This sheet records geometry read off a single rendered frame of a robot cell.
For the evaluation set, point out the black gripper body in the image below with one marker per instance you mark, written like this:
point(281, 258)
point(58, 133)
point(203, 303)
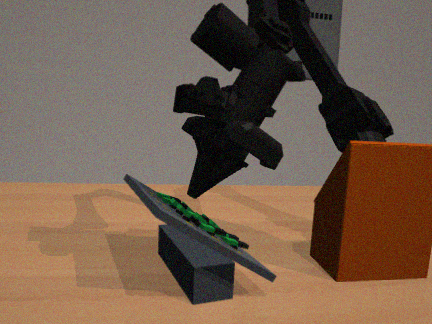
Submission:
point(242, 134)

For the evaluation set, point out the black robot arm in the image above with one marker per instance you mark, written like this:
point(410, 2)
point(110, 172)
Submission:
point(259, 50)

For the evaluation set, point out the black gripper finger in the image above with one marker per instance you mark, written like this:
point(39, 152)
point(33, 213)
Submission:
point(218, 164)
point(200, 155)

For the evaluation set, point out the dark grey switch panel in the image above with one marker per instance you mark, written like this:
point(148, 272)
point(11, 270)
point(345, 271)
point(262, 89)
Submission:
point(198, 253)

